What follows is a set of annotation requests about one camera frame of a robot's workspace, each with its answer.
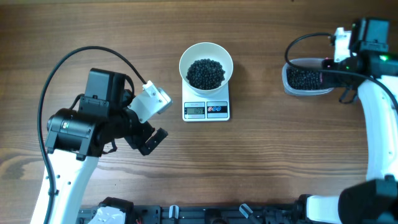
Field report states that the clear container of black beans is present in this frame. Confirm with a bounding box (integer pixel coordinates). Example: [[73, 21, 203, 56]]
[[282, 63, 334, 96]]

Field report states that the white bowl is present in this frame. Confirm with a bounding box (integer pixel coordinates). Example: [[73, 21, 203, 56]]
[[178, 42, 234, 95]]

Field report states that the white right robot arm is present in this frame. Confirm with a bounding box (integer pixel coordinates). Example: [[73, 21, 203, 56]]
[[304, 17, 397, 223]]

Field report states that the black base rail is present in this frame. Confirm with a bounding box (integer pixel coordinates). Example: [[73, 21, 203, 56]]
[[76, 203, 309, 224]]

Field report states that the white digital kitchen scale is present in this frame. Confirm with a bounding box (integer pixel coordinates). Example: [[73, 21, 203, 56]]
[[182, 82, 230, 122]]

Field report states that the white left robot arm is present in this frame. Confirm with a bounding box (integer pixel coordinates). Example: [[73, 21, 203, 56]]
[[31, 68, 172, 223]]

